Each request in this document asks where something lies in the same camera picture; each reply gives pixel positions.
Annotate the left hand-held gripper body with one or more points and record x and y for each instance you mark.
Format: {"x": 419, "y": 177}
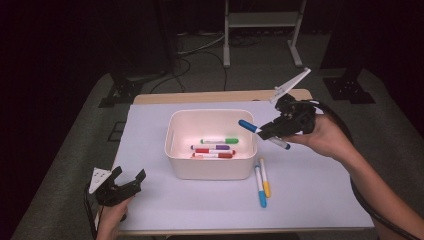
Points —
{"x": 110, "y": 196}

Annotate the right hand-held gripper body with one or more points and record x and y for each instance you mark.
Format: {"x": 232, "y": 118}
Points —
{"x": 300, "y": 116}

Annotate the brown marker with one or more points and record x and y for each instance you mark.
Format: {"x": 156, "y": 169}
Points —
{"x": 226, "y": 155}

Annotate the white metal stand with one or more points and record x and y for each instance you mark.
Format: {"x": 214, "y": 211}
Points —
{"x": 263, "y": 19}

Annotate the light blue marker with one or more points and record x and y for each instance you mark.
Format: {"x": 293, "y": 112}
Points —
{"x": 262, "y": 200}

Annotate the purple marker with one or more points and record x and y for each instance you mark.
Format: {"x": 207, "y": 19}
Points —
{"x": 222, "y": 147}

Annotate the person's left hand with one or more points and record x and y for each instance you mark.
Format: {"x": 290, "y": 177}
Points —
{"x": 110, "y": 221}

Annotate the black stand base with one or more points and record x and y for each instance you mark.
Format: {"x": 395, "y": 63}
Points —
{"x": 348, "y": 90}
{"x": 121, "y": 90}

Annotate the white plastic bin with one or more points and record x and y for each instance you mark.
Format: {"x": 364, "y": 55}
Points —
{"x": 210, "y": 170}

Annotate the lavender table mat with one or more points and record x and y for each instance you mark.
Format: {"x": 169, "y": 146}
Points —
{"x": 200, "y": 206}

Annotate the dark blue marker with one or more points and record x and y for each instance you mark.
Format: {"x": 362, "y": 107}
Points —
{"x": 247, "y": 125}

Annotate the yellow marker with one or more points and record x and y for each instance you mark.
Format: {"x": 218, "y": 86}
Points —
{"x": 266, "y": 190}

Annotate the person's right hand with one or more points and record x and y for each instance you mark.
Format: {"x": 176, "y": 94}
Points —
{"x": 330, "y": 140}

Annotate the dark floor plate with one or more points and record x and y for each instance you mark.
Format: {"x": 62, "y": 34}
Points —
{"x": 116, "y": 131}

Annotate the bright green marker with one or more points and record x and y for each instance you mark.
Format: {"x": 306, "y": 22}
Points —
{"x": 231, "y": 141}

